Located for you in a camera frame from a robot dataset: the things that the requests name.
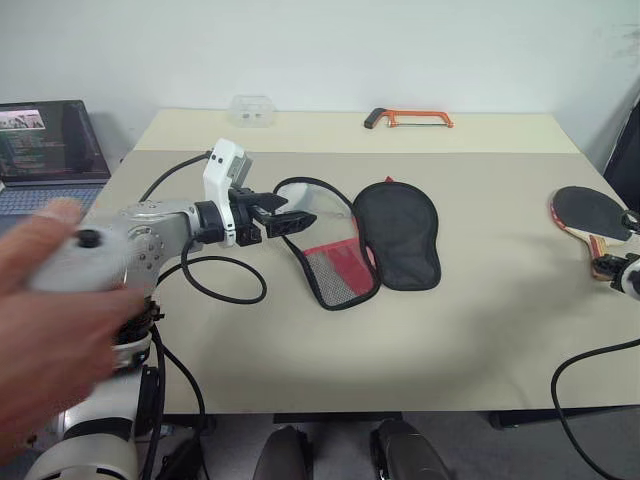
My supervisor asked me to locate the dark office chair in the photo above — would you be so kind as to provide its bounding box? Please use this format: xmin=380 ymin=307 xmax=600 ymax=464
xmin=602 ymin=92 xmax=640 ymax=201

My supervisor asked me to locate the person's bare hand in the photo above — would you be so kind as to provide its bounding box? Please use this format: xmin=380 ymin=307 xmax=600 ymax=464
xmin=0 ymin=198 xmax=147 ymax=462

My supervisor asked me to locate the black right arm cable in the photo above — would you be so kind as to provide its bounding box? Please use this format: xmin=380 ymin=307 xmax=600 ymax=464
xmin=549 ymin=338 xmax=640 ymax=480

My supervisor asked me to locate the dark rounded shape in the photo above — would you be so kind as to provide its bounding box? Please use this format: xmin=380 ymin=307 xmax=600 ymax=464
xmin=252 ymin=424 xmax=315 ymax=480
xmin=368 ymin=418 xmax=454 ymax=480

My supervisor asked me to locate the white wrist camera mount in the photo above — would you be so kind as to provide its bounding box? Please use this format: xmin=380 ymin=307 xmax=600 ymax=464
xmin=619 ymin=255 xmax=640 ymax=302
xmin=201 ymin=138 xmax=255 ymax=249

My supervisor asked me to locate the clear plastic box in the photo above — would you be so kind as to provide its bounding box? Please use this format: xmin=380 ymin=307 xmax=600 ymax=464
xmin=229 ymin=93 xmax=278 ymax=128

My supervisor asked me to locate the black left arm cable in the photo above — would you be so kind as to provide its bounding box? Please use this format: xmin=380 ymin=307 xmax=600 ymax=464
xmin=139 ymin=151 xmax=269 ymax=480

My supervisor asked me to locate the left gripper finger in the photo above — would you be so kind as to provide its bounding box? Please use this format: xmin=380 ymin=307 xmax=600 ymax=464
xmin=249 ymin=191 xmax=291 ymax=214
xmin=263 ymin=211 xmax=319 ymax=239

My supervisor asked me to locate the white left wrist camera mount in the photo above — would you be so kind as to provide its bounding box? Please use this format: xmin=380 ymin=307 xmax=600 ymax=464
xmin=201 ymin=138 xmax=255 ymax=249

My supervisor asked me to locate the black table frame rail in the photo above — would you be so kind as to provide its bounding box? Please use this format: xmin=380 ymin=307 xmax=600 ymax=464
xmin=488 ymin=405 xmax=640 ymax=430

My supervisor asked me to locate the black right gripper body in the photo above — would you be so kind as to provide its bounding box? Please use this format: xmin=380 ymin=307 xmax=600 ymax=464
xmin=610 ymin=253 xmax=633 ymax=291

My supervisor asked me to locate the black and red paddle case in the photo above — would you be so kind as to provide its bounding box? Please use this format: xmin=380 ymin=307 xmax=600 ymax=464
xmin=272 ymin=174 xmax=444 ymax=312

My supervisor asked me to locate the orange hacksaw black handle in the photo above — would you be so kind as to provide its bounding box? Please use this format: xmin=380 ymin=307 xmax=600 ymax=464
xmin=363 ymin=107 xmax=456 ymax=131

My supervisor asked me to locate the black table crossbar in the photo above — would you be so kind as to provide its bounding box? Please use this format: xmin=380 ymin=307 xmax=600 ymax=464
xmin=273 ymin=410 xmax=404 ymax=426

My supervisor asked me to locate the open laptop computer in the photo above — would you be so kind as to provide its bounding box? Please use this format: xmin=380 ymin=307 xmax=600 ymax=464
xmin=0 ymin=99 xmax=112 ymax=236

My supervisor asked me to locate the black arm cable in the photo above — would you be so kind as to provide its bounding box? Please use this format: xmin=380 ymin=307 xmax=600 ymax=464
xmin=139 ymin=151 xmax=269 ymax=480
xmin=549 ymin=338 xmax=640 ymax=480

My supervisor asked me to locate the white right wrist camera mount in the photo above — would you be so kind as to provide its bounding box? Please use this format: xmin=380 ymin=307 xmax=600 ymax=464
xmin=619 ymin=255 xmax=640 ymax=302

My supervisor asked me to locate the table tennis paddle black rubber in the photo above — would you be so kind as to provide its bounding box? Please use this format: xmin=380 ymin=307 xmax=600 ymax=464
xmin=549 ymin=185 xmax=635 ymax=280

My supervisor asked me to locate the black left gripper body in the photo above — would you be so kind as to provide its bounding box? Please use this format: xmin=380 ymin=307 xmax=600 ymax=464
xmin=229 ymin=185 xmax=267 ymax=248

